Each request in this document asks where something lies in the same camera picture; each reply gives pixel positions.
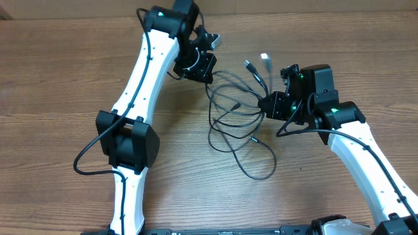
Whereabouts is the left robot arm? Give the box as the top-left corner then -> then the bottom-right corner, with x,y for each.
96,1 -> 221,234

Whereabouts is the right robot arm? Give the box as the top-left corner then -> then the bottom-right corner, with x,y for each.
258,64 -> 417,234

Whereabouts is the black USB cable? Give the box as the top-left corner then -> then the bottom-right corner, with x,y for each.
207,59 -> 278,181
205,52 -> 274,154

